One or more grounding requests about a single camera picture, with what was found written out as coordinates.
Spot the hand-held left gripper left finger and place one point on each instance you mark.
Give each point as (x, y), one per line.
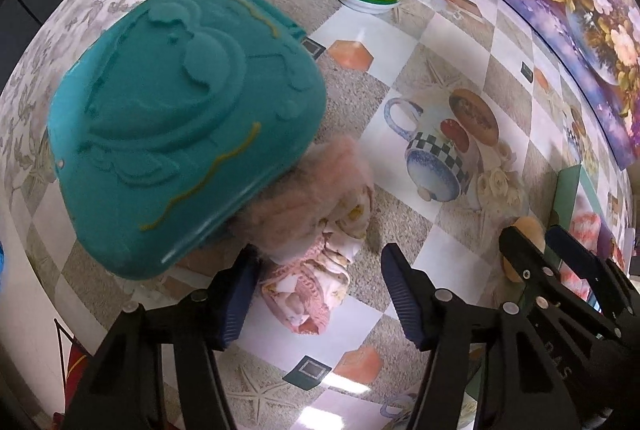
(237, 305)

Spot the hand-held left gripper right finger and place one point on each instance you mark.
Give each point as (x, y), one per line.
(407, 300)

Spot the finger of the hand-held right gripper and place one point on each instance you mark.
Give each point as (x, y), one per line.
(575, 250)
(525, 260)

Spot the pink striped towel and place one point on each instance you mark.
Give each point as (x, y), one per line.
(585, 225)

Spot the tan round puff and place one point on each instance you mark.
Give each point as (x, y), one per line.
(525, 230)

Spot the white tray with teal rim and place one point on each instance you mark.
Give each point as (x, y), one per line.
(567, 195)

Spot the pink floral cloth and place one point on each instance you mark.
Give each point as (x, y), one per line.
(305, 295)

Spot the pink fuzzy cloth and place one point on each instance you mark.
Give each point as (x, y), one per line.
(310, 190)

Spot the teal embossed case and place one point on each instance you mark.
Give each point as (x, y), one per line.
(175, 125)

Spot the grey leaf print cloth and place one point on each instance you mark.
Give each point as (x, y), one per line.
(75, 10)

